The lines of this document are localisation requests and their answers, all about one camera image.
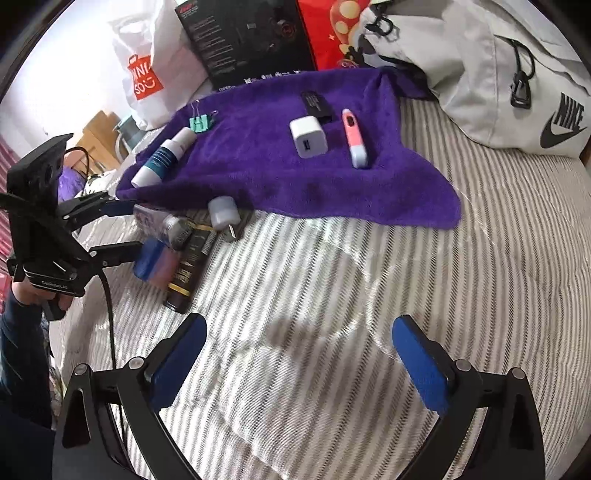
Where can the purple plush toy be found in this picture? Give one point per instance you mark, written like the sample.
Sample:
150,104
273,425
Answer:
71,183

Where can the white USB night light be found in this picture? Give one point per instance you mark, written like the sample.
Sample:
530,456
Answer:
225,217

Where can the white USB charger cube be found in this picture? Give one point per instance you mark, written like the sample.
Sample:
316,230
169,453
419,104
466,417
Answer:
309,137

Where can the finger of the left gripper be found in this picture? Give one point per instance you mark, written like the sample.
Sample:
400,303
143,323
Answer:
80,211
112,255

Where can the purple towel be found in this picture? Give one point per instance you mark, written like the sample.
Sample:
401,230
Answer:
250,154

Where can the black gold tube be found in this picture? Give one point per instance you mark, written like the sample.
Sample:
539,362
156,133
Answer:
184,282

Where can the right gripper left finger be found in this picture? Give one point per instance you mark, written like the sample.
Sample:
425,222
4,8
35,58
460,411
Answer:
87,443

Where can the blue cap orange jar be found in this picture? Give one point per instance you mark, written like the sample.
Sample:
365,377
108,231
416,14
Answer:
156,263

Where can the red paper gift bag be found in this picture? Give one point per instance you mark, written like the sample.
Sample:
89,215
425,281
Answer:
333,30

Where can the wooden headboard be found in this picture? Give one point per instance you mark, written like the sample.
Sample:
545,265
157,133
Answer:
98,139

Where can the blue white balm tube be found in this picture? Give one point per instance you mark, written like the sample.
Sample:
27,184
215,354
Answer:
164,159

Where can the clear plastic bottle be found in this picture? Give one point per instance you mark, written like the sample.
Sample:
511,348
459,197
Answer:
174,231

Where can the white Miniso shopping bag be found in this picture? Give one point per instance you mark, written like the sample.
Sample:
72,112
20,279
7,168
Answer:
160,71

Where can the green binder clip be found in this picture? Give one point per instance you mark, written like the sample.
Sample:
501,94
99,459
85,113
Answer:
201,122

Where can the black USB stick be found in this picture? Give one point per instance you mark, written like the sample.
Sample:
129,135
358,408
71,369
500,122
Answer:
317,106

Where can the pink white thermometer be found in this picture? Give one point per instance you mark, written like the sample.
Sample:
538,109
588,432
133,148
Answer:
357,148

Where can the black product box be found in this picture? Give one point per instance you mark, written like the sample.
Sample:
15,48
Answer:
241,41

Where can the person's left hand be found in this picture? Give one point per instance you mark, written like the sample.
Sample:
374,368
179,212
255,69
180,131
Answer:
27,294

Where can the teal kettle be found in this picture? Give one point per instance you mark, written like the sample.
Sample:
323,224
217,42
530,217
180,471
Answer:
128,135

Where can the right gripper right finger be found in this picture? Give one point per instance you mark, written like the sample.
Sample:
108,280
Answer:
510,443

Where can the grey Nike bag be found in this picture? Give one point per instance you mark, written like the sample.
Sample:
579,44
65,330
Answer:
501,70

